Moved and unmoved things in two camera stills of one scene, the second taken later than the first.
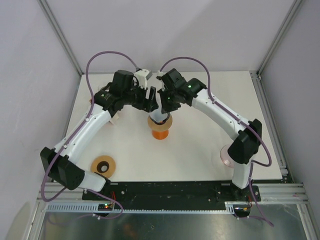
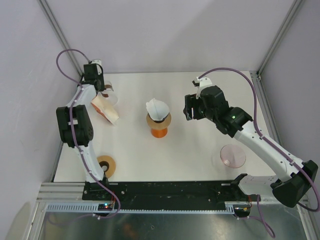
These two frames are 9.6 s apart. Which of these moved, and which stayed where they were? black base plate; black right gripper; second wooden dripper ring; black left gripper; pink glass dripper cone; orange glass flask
Moved: black left gripper; black right gripper
Stayed: second wooden dripper ring; black base plate; pink glass dripper cone; orange glass flask
